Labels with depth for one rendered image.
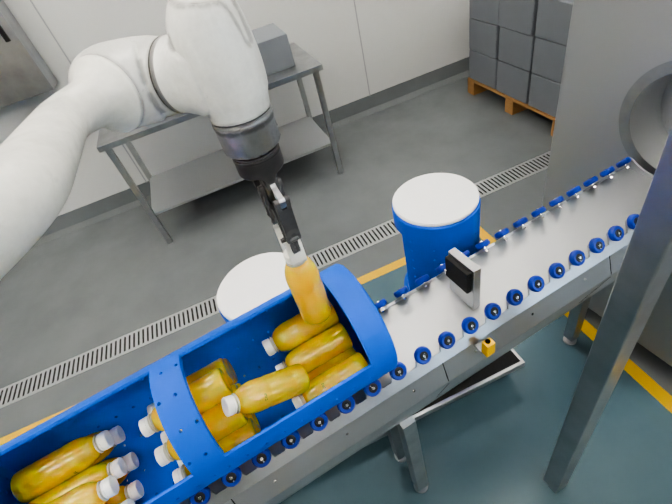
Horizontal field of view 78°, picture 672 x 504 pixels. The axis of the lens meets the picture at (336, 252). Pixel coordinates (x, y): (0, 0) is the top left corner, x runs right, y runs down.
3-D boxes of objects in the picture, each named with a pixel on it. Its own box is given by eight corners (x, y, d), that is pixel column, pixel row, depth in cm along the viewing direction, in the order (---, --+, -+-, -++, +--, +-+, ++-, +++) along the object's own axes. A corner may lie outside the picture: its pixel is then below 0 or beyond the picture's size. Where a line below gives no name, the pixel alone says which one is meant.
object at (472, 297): (480, 306, 115) (481, 267, 104) (468, 313, 114) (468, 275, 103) (456, 284, 122) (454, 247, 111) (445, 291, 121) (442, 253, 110)
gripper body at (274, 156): (286, 147, 61) (302, 197, 67) (266, 128, 67) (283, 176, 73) (239, 168, 60) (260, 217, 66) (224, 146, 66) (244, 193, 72)
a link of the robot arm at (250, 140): (259, 92, 64) (270, 127, 68) (203, 114, 62) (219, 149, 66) (280, 109, 57) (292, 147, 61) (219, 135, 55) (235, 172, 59)
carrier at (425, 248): (467, 317, 204) (409, 326, 207) (467, 167, 145) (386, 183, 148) (484, 369, 183) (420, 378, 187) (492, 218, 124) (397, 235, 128)
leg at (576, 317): (579, 341, 198) (609, 248, 156) (570, 347, 197) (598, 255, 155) (568, 333, 203) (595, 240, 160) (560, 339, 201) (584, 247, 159)
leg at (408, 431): (431, 488, 168) (418, 421, 126) (419, 496, 167) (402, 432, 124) (422, 475, 172) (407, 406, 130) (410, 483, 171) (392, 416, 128)
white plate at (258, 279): (198, 297, 126) (200, 299, 127) (256, 338, 110) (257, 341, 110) (263, 241, 138) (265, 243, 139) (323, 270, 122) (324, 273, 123)
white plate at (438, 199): (466, 165, 144) (466, 168, 145) (387, 181, 147) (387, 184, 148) (490, 214, 124) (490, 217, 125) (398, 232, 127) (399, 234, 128)
